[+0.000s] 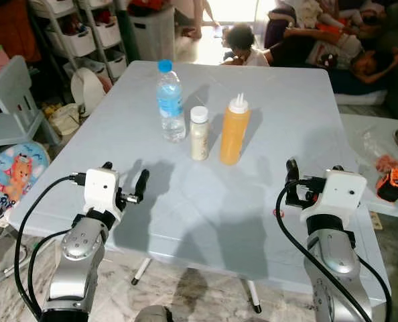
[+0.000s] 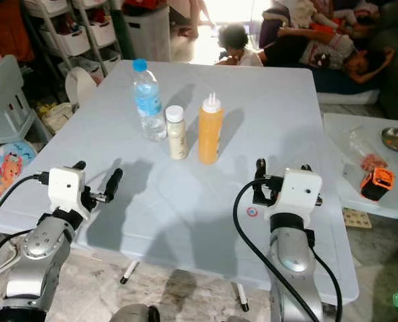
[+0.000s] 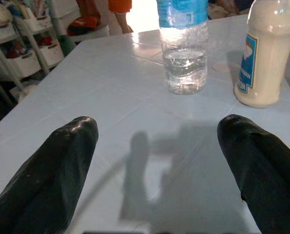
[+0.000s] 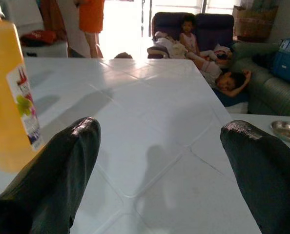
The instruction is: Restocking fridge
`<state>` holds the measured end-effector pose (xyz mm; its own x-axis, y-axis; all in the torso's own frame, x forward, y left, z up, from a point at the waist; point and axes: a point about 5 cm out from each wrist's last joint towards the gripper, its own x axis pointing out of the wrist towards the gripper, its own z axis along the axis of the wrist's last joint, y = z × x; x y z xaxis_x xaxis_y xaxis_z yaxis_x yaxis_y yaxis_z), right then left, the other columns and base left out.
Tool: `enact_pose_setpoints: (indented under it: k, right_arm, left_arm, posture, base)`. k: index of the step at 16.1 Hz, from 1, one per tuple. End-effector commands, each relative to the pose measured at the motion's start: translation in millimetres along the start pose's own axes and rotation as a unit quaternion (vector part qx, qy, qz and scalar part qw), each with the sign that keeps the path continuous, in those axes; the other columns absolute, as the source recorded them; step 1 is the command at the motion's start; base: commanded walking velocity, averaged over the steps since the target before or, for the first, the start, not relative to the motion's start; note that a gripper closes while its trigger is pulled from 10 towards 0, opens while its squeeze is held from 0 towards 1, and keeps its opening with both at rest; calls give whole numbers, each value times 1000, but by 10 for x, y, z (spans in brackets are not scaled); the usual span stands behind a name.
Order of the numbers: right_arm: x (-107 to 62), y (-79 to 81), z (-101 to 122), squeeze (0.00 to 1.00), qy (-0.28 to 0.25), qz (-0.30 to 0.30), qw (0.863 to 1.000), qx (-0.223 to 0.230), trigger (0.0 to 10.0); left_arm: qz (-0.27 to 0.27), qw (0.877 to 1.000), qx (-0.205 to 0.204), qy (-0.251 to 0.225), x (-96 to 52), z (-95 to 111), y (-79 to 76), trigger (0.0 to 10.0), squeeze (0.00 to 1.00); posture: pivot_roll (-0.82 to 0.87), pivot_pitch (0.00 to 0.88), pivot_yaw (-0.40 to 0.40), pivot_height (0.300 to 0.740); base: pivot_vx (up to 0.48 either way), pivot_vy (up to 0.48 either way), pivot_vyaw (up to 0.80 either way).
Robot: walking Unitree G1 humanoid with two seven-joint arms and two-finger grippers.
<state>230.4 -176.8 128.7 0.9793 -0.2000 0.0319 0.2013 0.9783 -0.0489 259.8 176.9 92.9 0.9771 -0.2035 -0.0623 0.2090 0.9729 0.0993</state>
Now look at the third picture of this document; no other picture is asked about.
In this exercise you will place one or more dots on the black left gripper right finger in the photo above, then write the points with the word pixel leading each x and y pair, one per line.
pixel 264 175

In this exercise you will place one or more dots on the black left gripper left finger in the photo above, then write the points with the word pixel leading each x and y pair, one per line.
pixel 49 175

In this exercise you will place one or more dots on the white milk bottle blue label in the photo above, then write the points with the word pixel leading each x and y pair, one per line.
pixel 267 68

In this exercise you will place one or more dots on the white storage bin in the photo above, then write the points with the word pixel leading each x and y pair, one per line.
pixel 1 31
pixel 52 53
pixel 25 64
pixel 36 22

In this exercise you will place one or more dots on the white stool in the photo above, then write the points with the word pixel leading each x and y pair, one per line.
pixel 91 33

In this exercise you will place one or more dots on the clear water bottle blue label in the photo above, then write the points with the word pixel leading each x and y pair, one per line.
pixel 184 48

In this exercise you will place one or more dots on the red cloth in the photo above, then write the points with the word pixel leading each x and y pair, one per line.
pixel 82 25

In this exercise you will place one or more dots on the person in brown clothes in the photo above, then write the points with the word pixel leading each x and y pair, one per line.
pixel 86 8

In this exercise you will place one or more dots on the person in orange shorts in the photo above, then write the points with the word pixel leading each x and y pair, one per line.
pixel 121 14

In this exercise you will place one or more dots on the white storage cart frame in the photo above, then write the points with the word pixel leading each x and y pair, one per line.
pixel 37 46

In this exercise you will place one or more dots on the pale green furniture post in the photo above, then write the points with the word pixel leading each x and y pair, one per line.
pixel 62 26

